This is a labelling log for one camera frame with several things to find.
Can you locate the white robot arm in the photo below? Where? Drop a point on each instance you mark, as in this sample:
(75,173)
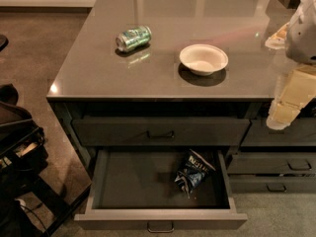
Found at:
(295,90)

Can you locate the blue chip bag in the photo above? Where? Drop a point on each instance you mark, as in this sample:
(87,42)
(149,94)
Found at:
(193,170)

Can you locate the open middle drawer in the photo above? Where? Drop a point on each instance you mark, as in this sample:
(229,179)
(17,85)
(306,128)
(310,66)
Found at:
(135,189)

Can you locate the closed top drawer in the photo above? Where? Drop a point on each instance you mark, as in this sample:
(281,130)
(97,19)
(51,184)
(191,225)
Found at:
(160,131)

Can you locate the right top drawer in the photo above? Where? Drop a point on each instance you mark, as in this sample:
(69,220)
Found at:
(302,132)

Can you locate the green soda can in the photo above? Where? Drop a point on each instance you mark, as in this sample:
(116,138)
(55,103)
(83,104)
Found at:
(134,38)

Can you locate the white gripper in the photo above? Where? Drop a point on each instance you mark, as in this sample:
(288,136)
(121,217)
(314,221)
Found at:
(302,37)

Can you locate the white paper bowl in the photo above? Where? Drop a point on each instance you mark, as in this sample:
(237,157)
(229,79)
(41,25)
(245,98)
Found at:
(203,59)

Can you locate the right middle drawer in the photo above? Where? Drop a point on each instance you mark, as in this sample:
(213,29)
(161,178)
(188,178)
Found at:
(272,163)

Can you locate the dark cart with clutter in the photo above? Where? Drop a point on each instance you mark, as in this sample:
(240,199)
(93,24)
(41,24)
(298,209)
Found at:
(22,159)

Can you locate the grey counter cabinet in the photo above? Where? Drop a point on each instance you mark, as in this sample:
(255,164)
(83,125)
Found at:
(238,74)

